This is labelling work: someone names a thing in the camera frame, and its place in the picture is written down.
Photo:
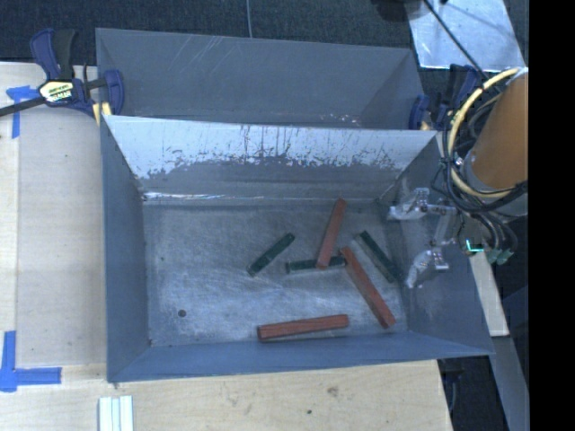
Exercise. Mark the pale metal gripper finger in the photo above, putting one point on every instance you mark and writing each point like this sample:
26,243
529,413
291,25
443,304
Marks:
413,207
429,263

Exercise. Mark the dark green flat block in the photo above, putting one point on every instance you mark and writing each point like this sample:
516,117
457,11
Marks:
301,265
379,256
271,255

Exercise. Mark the red-brown flat block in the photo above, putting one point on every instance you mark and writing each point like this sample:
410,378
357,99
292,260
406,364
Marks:
368,287
303,327
331,234

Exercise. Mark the grey metal bin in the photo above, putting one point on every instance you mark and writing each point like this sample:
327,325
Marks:
215,299

